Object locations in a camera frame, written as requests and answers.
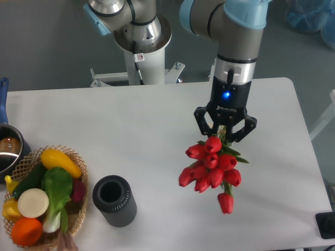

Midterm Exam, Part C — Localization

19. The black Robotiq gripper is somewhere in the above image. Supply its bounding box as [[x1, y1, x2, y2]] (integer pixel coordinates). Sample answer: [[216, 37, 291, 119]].
[[194, 76, 257, 143]]

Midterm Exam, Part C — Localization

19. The red tulip bouquet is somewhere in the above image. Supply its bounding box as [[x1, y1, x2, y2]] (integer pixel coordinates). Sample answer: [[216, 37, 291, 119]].
[[178, 126, 248, 214]]

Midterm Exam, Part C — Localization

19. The dark grey ribbed vase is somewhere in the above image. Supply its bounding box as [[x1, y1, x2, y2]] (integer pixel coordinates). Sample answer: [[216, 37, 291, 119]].
[[92, 175, 137, 227]]

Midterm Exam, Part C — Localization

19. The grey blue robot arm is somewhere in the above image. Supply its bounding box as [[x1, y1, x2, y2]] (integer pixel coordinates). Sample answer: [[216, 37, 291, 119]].
[[83, 1, 269, 143]]

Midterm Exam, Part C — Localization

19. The person's hand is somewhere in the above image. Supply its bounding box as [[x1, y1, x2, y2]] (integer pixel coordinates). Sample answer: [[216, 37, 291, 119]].
[[57, 232, 79, 251]]

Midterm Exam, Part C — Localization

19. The blue plastic bag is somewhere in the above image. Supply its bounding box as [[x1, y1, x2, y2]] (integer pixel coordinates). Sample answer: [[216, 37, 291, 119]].
[[284, 1, 334, 49]]

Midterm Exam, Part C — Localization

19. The black device at edge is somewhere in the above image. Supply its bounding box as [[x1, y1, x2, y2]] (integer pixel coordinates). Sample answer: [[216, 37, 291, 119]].
[[315, 212, 334, 239]]

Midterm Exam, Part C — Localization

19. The purple red onion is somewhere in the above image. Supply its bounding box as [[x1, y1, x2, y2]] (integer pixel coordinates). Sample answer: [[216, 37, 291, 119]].
[[70, 179, 86, 202]]

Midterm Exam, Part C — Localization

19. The yellow squash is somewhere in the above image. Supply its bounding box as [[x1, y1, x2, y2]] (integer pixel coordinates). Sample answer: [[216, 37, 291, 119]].
[[40, 149, 82, 179]]

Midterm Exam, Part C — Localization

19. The green bok choy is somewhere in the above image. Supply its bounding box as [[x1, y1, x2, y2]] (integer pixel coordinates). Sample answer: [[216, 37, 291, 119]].
[[42, 167, 72, 233]]

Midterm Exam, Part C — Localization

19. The woven wicker basket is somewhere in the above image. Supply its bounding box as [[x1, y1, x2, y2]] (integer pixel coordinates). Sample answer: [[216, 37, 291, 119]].
[[1, 145, 88, 250]]

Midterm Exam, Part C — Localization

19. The dark green cucumber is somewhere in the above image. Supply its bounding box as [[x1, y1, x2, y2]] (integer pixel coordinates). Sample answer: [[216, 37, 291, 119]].
[[12, 162, 47, 200]]

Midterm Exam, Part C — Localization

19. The white round radish slice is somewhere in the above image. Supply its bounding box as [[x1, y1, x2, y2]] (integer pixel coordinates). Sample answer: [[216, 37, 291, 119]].
[[17, 188, 49, 218]]

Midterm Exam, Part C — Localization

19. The small yellow pepper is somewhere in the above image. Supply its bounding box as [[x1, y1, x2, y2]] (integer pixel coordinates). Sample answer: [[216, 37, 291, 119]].
[[4, 175, 19, 194]]

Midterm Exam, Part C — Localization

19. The orange fruit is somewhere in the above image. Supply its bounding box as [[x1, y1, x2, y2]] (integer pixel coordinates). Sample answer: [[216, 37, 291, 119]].
[[11, 218, 43, 246]]

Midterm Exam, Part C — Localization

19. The yellow bell pepper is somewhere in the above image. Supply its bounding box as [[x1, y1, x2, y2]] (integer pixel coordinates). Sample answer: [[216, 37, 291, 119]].
[[2, 198, 23, 222]]

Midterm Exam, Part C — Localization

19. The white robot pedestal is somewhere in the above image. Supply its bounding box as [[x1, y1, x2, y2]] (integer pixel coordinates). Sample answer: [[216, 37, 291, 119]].
[[91, 14, 185, 87]]

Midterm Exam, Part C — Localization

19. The white frame at right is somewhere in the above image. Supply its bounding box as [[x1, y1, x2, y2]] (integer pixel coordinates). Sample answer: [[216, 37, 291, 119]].
[[309, 89, 334, 141]]

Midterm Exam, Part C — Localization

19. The blue handled saucepan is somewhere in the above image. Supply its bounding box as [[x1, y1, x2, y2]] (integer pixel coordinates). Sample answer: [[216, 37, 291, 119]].
[[1, 77, 31, 184]]

